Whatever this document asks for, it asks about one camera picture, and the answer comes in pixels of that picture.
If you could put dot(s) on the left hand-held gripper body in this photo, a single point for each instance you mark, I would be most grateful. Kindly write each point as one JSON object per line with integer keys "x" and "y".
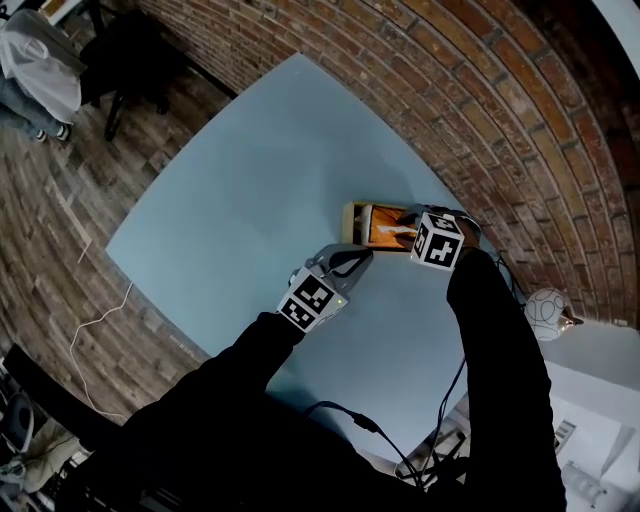
{"x": 307, "y": 300}

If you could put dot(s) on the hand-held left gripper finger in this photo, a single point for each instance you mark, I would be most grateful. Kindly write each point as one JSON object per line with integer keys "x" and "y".
{"x": 360, "y": 268}
{"x": 350, "y": 252}

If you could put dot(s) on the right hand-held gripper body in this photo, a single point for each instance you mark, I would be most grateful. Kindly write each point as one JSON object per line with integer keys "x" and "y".
{"x": 440, "y": 240}

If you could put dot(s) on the wooden tray box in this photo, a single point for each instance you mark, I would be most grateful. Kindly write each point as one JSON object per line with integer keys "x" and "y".
{"x": 347, "y": 225}

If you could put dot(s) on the orange tissue pack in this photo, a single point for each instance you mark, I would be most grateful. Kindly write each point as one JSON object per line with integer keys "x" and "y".
{"x": 382, "y": 225}

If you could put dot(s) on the person's left forearm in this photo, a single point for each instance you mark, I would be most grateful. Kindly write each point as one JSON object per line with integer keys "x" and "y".
{"x": 260, "y": 345}

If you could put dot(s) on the person's right forearm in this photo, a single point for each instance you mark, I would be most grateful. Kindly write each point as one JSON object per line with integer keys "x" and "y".
{"x": 500, "y": 325}

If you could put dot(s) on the light blue table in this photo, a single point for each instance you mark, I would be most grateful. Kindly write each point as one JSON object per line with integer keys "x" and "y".
{"x": 250, "y": 200}

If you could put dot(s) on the gold globe shade table lamp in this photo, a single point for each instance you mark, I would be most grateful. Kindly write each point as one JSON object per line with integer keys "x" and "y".
{"x": 545, "y": 310}

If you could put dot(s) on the person's black clothed torso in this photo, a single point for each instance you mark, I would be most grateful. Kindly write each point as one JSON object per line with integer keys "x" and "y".
{"x": 250, "y": 450}

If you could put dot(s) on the black office chair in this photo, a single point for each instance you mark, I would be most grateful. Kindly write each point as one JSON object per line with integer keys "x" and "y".
{"x": 130, "y": 60}

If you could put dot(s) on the white coat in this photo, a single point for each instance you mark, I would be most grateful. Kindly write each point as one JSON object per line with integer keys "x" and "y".
{"x": 40, "y": 65}

